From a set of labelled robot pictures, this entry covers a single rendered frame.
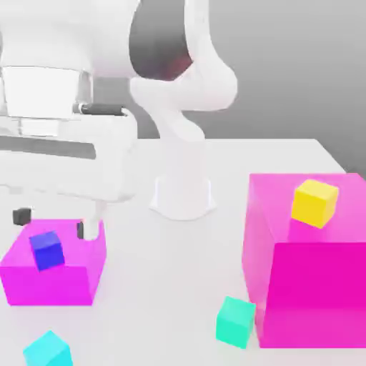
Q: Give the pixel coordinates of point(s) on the large pink box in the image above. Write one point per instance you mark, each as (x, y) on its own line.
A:
(314, 286)

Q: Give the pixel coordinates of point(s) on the large magenta box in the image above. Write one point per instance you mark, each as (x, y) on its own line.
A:
(51, 286)

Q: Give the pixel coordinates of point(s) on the small yellow cube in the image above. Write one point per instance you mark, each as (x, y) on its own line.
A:
(313, 204)

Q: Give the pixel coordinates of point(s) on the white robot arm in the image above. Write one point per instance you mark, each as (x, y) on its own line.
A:
(200, 85)

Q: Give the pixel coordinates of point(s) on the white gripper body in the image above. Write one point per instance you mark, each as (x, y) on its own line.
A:
(114, 171)

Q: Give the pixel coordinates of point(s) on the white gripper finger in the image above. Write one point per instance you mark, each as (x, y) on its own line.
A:
(95, 220)
(21, 216)

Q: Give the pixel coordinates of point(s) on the small green cube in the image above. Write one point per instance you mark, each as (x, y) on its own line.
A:
(234, 323)

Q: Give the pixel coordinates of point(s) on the small cyan cube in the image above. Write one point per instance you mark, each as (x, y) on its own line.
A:
(48, 351)

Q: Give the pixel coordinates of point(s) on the small blue cube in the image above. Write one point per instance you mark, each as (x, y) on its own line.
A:
(47, 251)

